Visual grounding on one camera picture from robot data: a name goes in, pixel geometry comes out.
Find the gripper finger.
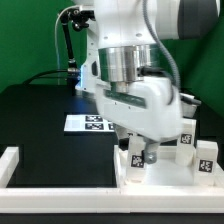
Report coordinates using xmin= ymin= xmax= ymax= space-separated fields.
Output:
xmin=143 ymin=138 xmax=160 ymax=164
xmin=116 ymin=127 xmax=129 ymax=151

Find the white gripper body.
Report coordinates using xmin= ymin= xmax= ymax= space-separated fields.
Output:
xmin=96 ymin=76 xmax=183 ymax=142

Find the white square tabletop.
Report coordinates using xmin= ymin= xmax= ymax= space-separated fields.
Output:
xmin=114 ymin=146 xmax=224 ymax=188

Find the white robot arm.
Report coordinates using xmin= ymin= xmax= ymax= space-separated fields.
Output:
xmin=77 ymin=0 xmax=220 ymax=164

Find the white U-shaped fence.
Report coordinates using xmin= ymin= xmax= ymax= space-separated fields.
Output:
xmin=0 ymin=147 xmax=224 ymax=213

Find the white plate with markers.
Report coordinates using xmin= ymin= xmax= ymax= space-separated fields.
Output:
xmin=64 ymin=114 xmax=114 ymax=132

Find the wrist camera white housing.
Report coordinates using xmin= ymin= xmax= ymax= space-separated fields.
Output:
xmin=180 ymin=93 xmax=201 ymax=118

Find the grey braided wrist cable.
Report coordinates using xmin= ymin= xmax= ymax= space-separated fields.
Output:
xmin=142 ymin=0 xmax=183 ymax=101

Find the black cable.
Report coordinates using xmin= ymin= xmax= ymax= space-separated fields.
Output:
xmin=21 ymin=69 xmax=81 ymax=86

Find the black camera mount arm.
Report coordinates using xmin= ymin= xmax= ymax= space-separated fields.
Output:
xmin=59 ymin=7 xmax=96 ymax=73

